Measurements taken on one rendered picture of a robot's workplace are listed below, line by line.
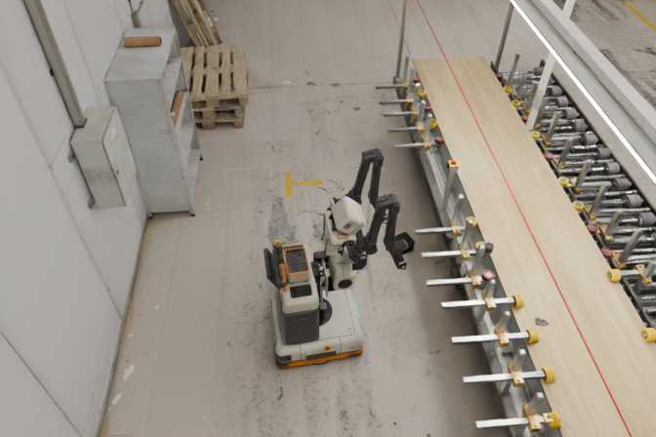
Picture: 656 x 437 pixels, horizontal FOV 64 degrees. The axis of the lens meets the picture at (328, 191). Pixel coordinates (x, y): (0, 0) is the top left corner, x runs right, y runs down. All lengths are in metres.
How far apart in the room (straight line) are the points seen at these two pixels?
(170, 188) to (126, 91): 1.08
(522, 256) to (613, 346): 0.79
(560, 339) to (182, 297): 2.96
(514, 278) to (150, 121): 3.09
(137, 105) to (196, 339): 1.95
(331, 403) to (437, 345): 0.97
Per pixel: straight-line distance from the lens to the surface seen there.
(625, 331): 3.83
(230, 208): 5.37
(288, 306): 3.60
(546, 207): 4.37
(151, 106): 4.59
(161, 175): 5.04
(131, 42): 4.92
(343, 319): 4.14
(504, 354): 3.77
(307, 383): 4.19
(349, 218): 3.29
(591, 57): 2.96
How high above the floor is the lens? 3.75
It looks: 43 degrees down
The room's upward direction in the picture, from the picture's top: straight up
